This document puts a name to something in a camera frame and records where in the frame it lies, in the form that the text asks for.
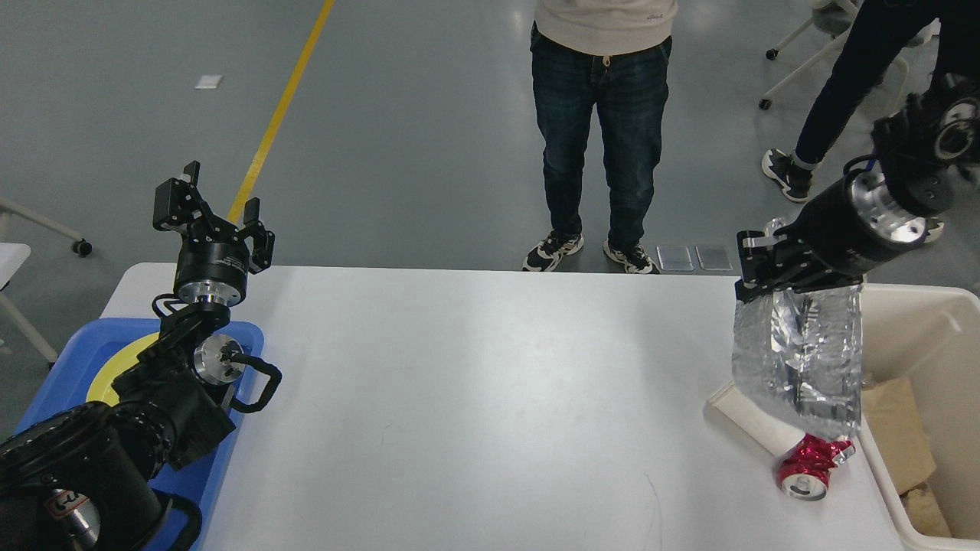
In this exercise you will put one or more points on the silver foil bag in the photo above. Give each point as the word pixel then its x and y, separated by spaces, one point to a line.
pixel 798 357

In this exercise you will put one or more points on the brown paper bag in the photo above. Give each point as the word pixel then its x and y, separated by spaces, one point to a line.
pixel 894 420

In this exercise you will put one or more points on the person in beige sweater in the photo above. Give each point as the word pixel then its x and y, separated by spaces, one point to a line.
pixel 605 60

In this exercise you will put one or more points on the white paper cup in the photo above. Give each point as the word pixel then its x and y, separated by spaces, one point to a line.
pixel 775 436

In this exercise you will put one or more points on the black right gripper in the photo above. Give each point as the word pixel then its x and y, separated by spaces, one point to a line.
pixel 859 223

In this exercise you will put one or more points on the metal floor outlet plate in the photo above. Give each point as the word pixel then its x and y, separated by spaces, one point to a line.
pixel 675 259

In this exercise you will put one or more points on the crushed red soda can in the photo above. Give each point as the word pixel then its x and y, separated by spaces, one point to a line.
pixel 804 472

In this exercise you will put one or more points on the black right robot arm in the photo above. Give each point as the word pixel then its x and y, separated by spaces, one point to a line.
pixel 931 133

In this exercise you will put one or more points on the yellow plastic plate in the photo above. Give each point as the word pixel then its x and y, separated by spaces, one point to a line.
pixel 101 387

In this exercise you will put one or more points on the brown paper ball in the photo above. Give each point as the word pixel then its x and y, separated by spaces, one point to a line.
pixel 924 512

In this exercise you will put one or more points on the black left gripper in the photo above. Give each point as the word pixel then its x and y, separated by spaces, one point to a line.
pixel 212 265

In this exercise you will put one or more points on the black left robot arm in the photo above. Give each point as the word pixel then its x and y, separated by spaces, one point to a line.
pixel 80 480

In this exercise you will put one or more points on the person in black trousers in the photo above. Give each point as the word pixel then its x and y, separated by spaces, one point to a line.
pixel 880 30

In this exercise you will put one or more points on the beige plastic bin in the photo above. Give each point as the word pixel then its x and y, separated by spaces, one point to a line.
pixel 930 335

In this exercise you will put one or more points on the blue plastic tray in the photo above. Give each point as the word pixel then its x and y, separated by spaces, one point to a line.
pixel 84 357

